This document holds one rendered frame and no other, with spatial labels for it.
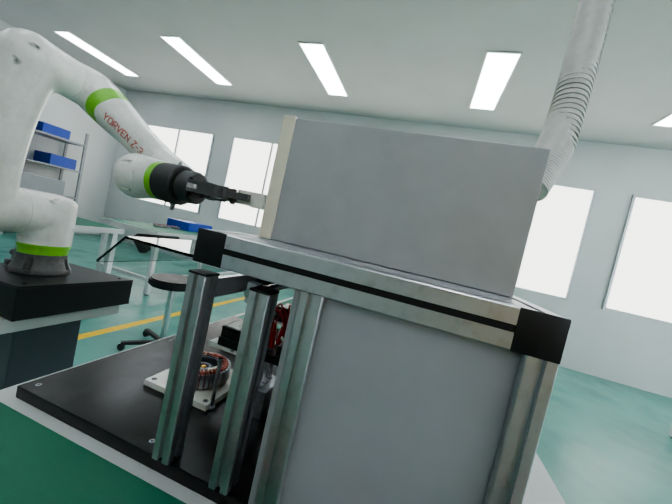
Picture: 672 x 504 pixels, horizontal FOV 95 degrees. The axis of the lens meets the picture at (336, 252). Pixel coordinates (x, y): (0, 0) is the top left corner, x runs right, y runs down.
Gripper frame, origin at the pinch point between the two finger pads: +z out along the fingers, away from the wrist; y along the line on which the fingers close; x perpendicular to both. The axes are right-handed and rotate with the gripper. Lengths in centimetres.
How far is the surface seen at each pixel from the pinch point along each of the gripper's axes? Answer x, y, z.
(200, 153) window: 97, -467, -438
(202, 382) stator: -38.0, 8.0, 0.5
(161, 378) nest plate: -39.9, 9.1, -8.4
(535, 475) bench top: -43, -14, 69
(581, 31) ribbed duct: 125, -124, 86
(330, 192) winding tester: 2.9, 14.0, 20.3
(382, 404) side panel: -21.4, 24.0, 35.6
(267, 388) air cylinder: -35.7, 5.5, 13.4
